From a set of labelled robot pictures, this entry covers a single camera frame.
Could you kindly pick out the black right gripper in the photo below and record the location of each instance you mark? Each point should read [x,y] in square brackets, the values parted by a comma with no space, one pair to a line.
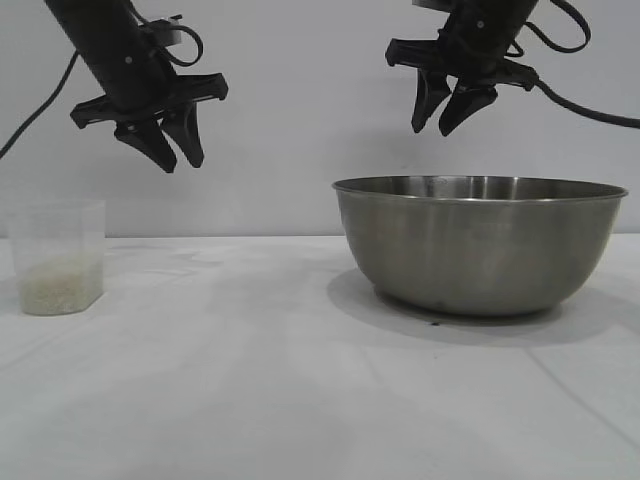
[475,45]

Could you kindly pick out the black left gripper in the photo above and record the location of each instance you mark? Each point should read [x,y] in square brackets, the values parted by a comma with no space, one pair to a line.
[135,80]

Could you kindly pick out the translucent plastic measuring cup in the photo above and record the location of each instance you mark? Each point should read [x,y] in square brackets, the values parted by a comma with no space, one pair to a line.
[55,230]

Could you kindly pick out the stainless steel mixing bowl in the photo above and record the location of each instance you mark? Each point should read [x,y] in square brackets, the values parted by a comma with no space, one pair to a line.
[475,250]

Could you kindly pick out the white rice grains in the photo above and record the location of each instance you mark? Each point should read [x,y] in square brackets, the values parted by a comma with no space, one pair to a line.
[55,290]

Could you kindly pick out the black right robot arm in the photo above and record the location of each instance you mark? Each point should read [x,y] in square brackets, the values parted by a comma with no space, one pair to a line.
[500,5]

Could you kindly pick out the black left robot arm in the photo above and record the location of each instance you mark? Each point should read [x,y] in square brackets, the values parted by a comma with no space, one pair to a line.
[85,20]

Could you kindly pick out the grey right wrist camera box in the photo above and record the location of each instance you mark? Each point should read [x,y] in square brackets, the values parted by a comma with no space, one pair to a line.
[425,3]

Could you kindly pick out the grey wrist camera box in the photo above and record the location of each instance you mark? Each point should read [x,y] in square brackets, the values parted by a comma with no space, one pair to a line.
[425,3]
[172,36]

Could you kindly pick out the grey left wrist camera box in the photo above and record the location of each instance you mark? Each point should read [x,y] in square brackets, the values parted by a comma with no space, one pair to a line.
[172,36]

